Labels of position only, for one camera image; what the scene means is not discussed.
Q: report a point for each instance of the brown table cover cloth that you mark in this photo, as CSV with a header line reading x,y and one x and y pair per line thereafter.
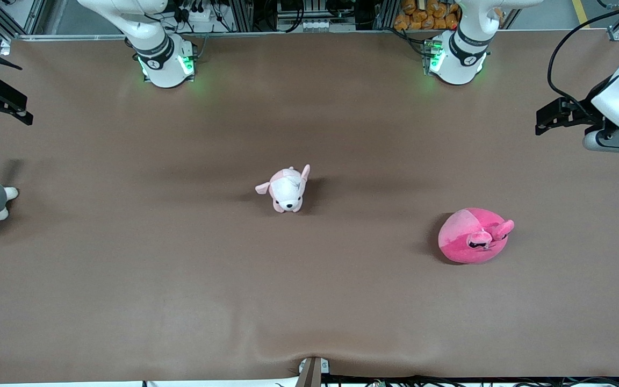
x,y
309,301

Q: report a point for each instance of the pale pink plush dog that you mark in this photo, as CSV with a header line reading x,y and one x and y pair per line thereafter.
x,y
287,191

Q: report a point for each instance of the metal table edge clamp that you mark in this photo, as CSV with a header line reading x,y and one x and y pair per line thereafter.
x,y
311,372

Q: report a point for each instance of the round hot pink plush toy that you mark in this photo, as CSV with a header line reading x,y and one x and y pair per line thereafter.
x,y
465,242

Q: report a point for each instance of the white power strip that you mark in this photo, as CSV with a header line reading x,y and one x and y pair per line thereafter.
x,y
317,25

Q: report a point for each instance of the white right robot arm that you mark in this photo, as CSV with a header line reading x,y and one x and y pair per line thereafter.
x,y
162,59

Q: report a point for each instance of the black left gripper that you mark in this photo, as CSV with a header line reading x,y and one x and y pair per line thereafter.
x,y
583,110

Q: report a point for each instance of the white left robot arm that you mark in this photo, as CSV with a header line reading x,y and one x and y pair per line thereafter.
x,y
460,59

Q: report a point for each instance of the aluminium table frame rail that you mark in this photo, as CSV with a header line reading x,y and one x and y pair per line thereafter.
x,y
89,36

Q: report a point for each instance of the bag of orange toys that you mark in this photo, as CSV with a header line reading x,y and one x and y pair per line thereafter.
x,y
427,15

